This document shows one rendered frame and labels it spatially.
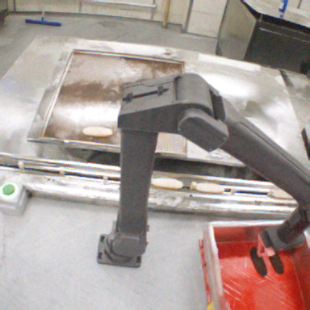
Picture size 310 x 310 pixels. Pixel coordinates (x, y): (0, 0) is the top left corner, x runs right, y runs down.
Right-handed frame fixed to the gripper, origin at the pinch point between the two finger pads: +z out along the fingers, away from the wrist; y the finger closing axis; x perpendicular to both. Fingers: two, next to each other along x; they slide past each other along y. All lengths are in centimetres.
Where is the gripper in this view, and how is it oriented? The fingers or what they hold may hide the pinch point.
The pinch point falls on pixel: (270, 249)
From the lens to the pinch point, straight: 83.7
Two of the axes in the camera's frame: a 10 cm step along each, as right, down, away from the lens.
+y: -9.6, 0.6, -2.7
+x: 2.3, 7.2, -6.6
